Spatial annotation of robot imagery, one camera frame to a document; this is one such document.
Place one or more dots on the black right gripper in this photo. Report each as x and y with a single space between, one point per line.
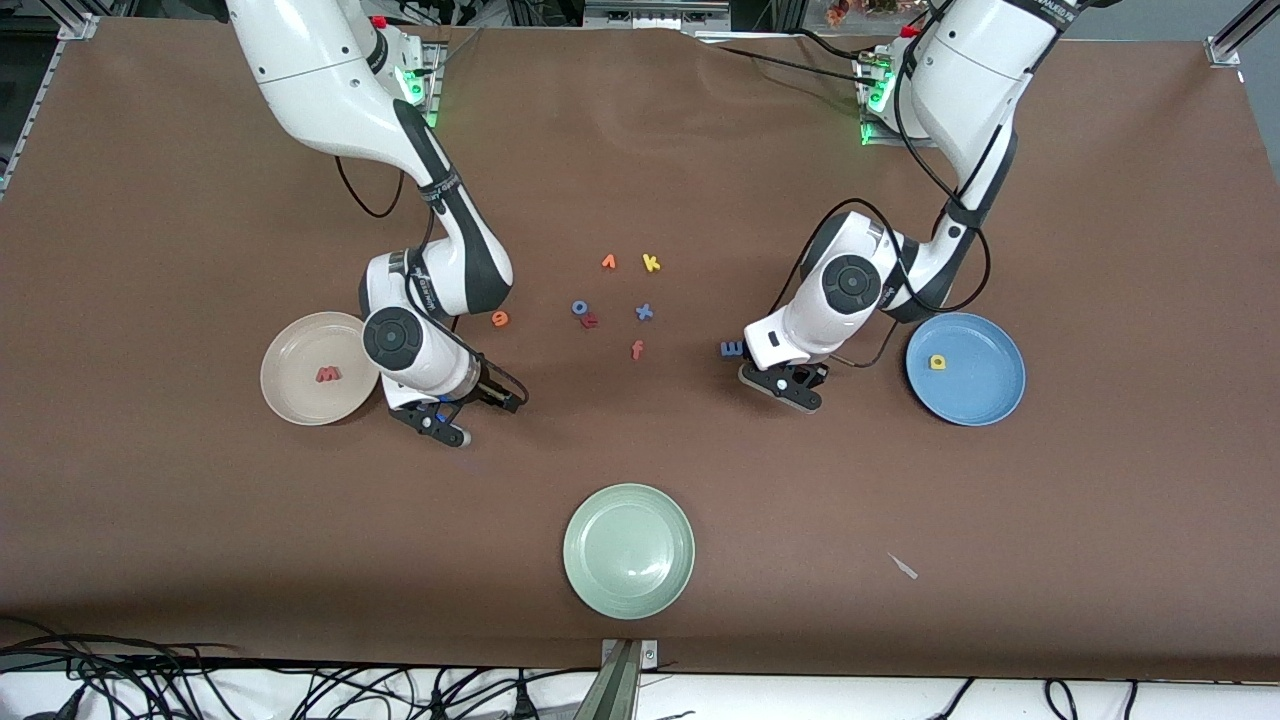
493 393

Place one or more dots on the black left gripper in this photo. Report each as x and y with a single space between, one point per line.
812 375

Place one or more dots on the blue foam letter m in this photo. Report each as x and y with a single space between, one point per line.
731 349

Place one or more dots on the pink foam letter w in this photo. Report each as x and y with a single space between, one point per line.
328 375

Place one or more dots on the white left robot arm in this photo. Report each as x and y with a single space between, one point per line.
970 70

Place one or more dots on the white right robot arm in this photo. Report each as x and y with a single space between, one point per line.
300 60

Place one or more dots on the beige round plate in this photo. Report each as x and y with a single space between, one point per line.
300 345

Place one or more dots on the blue round plate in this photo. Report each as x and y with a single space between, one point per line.
975 390

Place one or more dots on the small white paper scrap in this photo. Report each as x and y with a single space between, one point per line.
903 566

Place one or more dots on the pale green round plate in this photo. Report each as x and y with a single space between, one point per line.
628 550

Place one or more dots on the brown paper table cover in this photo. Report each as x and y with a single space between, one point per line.
640 150

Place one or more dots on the orange background object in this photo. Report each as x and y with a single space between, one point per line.
860 8

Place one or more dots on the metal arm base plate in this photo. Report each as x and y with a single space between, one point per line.
436 70
890 144

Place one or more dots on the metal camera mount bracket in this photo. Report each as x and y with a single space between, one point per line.
620 690

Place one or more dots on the silver background rail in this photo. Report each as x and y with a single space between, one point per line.
655 12

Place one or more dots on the aluminium frame rail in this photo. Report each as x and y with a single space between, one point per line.
78 25
1235 40

